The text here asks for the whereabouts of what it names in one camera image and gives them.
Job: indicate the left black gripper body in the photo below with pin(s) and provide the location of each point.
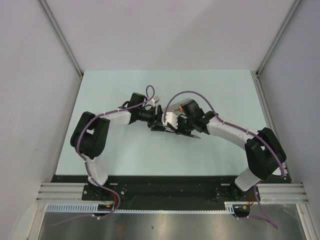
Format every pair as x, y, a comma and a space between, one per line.
148, 116

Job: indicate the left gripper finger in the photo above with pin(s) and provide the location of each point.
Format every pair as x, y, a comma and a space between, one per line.
158, 128
159, 115

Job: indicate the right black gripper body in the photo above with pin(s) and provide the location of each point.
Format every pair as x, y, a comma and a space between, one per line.
183, 123

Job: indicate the silver butter knife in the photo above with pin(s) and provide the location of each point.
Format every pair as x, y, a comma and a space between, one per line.
193, 136

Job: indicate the grey cloth napkin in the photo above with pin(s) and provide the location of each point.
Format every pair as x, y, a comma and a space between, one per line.
173, 106

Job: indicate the copper spoon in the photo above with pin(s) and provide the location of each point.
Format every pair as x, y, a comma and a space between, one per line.
179, 108

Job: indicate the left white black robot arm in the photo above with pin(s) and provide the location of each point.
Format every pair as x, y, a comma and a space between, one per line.
90, 135

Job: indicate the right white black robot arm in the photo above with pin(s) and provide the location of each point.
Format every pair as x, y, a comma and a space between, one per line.
263, 150

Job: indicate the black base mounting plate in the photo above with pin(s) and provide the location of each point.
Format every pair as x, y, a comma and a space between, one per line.
163, 193

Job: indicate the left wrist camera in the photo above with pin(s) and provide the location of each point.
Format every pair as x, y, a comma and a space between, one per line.
154, 101

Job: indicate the aluminium frame rail right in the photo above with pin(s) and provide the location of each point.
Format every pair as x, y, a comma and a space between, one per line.
265, 106

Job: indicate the aluminium frame rail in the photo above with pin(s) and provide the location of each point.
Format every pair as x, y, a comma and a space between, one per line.
265, 106
60, 193

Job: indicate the aluminium frame rail left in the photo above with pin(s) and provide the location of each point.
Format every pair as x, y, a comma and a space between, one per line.
60, 193

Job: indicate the aluminium frame post left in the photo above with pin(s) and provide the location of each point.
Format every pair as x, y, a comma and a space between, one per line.
54, 24

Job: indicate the aluminium frame post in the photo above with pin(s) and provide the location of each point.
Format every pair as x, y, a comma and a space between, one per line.
54, 24
279, 35

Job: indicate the aluminium frame post right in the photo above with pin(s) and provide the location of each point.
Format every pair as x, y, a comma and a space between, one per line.
279, 35

